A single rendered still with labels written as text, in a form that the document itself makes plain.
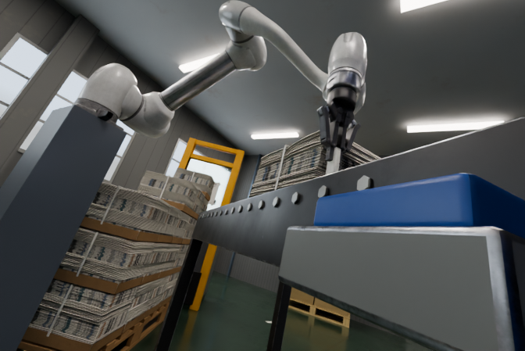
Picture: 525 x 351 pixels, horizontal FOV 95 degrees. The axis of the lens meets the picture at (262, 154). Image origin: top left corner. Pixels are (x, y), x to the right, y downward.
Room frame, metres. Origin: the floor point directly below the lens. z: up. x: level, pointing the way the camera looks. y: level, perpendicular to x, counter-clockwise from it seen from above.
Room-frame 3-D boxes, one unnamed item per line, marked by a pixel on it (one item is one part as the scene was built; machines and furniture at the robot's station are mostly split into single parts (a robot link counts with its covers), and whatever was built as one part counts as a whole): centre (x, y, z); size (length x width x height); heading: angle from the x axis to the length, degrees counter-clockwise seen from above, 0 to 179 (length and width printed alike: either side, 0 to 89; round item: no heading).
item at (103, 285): (1.85, 0.65, 0.40); 1.16 x 0.38 x 0.51; 178
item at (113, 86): (0.91, 0.69, 1.17); 0.18 x 0.16 x 0.22; 155
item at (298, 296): (4.69, -1.55, 0.35); 1.23 x 0.93 x 0.70; 55
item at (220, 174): (3.03, 0.61, 1.28); 0.57 x 0.01 x 0.65; 88
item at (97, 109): (0.89, 0.67, 1.03); 0.22 x 0.18 x 0.06; 55
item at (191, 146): (3.02, 0.94, 0.93); 0.09 x 0.09 x 1.85; 88
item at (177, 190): (1.98, 0.65, 0.95); 0.38 x 0.29 x 0.23; 88
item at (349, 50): (0.55, -0.18, 1.27); 0.13 x 0.11 x 0.16; 155
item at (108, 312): (1.85, 0.65, 0.42); 1.17 x 0.39 x 0.83; 178
